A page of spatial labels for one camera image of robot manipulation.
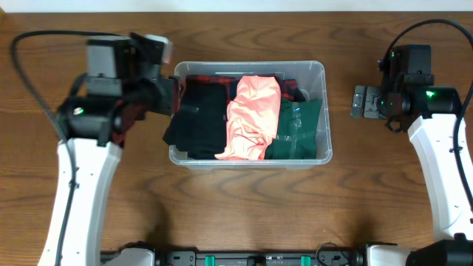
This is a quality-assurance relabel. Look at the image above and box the clear plastic storage bin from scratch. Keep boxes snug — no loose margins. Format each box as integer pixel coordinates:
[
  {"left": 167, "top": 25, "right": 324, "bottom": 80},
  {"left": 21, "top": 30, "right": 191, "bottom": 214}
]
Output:
[{"left": 169, "top": 61, "right": 333, "bottom": 170}]

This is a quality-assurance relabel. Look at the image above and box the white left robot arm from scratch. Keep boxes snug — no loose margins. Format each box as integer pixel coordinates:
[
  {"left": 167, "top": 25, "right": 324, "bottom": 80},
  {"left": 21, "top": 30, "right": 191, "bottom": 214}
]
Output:
[{"left": 39, "top": 33, "right": 178, "bottom": 265}]

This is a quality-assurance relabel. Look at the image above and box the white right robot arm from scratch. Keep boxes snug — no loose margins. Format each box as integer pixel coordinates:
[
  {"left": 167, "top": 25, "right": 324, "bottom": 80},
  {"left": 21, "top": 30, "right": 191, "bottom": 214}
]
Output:
[{"left": 350, "top": 44, "right": 472, "bottom": 265}]

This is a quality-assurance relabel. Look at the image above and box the black taped garment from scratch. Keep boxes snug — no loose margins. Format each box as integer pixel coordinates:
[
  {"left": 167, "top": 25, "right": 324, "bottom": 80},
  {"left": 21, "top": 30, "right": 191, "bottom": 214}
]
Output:
[{"left": 163, "top": 84, "right": 227, "bottom": 160}]

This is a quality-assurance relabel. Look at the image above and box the pink garment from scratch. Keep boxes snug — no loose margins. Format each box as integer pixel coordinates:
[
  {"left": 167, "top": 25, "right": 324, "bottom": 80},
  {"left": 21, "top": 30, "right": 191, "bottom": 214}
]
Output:
[{"left": 215, "top": 75, "right": 281, "bottom": 160}]

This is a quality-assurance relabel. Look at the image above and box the dark green taped garment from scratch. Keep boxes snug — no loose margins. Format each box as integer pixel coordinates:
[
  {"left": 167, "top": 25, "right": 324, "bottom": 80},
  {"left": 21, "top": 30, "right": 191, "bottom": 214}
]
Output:
[{"left": 265, "top": 98, "right": 322, "bottom": 160}]

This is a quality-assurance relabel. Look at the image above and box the red plaid garment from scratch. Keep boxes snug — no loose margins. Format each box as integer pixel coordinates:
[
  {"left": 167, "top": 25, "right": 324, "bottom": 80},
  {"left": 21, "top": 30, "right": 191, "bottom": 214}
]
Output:
[{"left": 180, "top": 75, "right": 299, "bottom": 105}]

